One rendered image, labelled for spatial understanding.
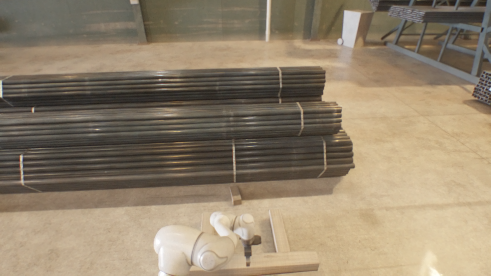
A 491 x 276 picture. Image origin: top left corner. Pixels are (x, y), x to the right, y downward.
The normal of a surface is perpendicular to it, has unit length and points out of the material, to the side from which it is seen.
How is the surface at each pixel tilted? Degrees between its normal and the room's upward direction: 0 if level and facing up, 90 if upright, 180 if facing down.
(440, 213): 0
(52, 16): 90
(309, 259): 0
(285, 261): 0
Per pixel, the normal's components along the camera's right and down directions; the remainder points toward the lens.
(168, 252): -0.24, -0.34
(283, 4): 0.07, 0.50
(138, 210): 0.00, -0.86
